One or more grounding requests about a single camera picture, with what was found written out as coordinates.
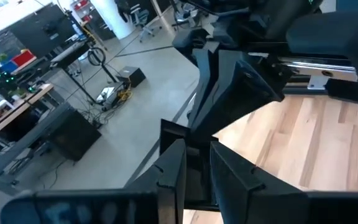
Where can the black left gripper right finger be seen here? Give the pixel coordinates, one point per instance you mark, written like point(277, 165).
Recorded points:
point(238, 186)

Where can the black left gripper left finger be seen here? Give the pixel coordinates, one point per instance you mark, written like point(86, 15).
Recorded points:
point(172, 168)

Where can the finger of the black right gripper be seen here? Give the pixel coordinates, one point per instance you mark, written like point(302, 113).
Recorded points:
point(210, 81)
point(244, 96)

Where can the black small square mini plate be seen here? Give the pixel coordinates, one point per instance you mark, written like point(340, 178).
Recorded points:
point(171, 133)

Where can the black case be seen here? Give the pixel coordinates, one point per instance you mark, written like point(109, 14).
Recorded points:
point(132, 76)

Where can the grey office chair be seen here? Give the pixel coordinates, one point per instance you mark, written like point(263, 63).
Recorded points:
point(141, 17)

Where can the black cabinet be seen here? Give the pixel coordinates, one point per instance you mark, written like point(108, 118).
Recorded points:
point(73, 133)

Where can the white round column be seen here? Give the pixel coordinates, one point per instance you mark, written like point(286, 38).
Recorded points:
point(113, 18)

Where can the grey metal table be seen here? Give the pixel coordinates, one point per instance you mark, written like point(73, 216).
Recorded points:
point(36, 133)

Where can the black desk with stand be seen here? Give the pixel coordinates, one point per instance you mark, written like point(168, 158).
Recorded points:
point(70, 56)

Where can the shelf with red boxes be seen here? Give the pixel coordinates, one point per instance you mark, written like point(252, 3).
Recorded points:
point(81, 5)

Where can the wooden top desk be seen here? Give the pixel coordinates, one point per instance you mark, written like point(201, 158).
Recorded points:
point(26, 101)

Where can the black TV screen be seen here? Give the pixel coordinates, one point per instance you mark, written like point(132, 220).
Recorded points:
point(42, 31)

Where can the red and blue bins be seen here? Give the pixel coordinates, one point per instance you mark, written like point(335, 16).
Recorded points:
point(23, 58)

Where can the black aluminium table frame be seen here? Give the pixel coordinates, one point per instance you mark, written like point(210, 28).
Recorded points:
point(350, 93)

